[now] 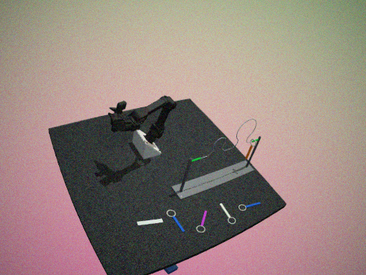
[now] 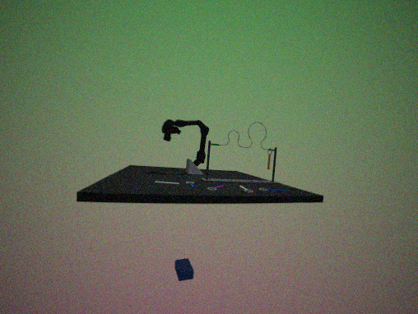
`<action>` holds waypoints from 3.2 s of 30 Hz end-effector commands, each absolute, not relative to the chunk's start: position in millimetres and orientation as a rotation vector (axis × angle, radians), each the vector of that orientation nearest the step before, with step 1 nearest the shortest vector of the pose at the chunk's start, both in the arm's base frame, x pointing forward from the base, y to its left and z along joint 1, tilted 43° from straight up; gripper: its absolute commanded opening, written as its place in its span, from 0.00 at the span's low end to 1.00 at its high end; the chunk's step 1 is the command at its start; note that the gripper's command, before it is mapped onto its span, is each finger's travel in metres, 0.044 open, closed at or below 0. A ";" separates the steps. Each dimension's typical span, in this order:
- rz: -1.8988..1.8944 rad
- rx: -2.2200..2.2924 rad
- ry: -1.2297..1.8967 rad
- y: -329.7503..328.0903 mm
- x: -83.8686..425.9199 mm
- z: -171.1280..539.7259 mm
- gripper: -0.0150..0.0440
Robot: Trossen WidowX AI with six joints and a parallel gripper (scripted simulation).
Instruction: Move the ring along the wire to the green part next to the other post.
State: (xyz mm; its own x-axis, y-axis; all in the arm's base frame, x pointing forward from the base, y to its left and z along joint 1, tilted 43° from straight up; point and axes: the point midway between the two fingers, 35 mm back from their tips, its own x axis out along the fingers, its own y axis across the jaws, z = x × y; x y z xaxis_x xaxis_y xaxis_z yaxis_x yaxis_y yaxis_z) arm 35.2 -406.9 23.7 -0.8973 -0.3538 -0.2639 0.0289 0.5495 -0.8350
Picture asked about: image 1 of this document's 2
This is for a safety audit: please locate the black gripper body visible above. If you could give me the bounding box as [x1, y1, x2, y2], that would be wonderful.
[111, 101, 127, 132]

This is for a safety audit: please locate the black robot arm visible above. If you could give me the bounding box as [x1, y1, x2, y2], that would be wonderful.
[110, 96, 177, 145]

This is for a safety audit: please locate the white flat bar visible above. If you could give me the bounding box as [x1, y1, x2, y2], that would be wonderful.
[137, 218, 163, 226]

